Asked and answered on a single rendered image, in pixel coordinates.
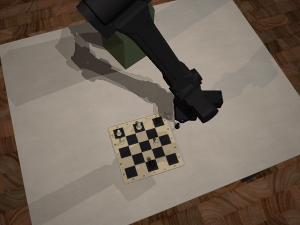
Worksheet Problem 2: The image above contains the black and cream chessboard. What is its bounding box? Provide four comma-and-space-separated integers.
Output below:
108, 112, 184, 185

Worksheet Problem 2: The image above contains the white pawn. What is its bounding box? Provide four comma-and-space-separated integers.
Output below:
153, 139, 159, 146
119, 138, 125, 145
116, 129, 122, 136

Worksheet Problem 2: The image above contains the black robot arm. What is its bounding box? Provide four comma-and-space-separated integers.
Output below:
76, 0, 224, 123

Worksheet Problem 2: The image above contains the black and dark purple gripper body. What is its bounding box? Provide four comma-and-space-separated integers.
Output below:
173, 96, 197, 121

